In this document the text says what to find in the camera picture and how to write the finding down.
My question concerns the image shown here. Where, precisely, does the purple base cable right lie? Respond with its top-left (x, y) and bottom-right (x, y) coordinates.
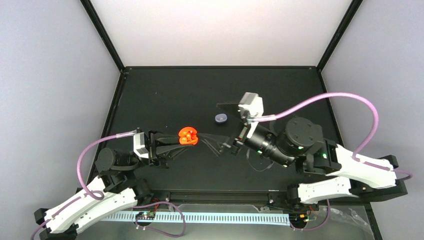
top-left (289, 198), bottom-right (332, 232)

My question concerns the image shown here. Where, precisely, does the clear glass cup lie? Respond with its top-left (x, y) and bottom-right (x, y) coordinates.
top-left (245, 149), bottom-right (274, 172)

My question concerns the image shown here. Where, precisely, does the black left rear frame post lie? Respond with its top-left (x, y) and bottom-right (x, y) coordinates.
top-left (80, 0), bottom-right (125, 72)

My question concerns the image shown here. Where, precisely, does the light blue slotted cable duct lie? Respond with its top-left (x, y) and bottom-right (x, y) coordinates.
top-left (102, 211), bottom-right (290, 226)

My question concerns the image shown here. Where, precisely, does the lavender earbud charging case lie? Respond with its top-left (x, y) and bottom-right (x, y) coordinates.
top-left (214, 113), bottom-right (228, 124)

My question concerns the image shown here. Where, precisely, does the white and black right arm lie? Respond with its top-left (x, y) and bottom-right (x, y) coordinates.
top-left (200, 98), bottom-right (408, 210)

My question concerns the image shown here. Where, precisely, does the orange round bottle cap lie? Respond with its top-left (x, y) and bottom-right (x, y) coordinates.
top-left (178, 126), bottom-right (199, 145)

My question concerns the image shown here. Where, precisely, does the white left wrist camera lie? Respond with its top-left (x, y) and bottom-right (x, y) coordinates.
top-left (133, 132), bottom-right (150, 159)

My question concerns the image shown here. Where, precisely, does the black frame post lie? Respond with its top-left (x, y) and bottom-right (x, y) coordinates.
top-left (316, 0), bottom-right (363, 73)
top-left (80, 0), bottom-right (125, 72)

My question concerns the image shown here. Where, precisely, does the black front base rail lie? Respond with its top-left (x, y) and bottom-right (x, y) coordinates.
top-left (74, 187), bottom-right (375, 213)

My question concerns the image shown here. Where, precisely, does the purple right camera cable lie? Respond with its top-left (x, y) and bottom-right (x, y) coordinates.
top-left (248, 92), bottom-right (414, 182)

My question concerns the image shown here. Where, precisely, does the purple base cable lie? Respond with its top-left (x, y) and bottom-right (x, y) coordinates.
top-left (289, 198), bottom-right (332, 232)
top-left (134, 199), bottom-right (188, 238)

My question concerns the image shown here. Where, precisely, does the black right rear frame post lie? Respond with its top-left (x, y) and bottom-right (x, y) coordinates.
top-left (316, 0), bottom-right (363, 73)

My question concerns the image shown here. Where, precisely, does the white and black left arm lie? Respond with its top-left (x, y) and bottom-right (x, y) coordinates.
top-left (31, 126), bottom-right (199, 240)

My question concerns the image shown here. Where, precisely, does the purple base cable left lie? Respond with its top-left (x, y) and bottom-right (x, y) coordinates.
top-left (134, 199), bottom-right (188, 238)

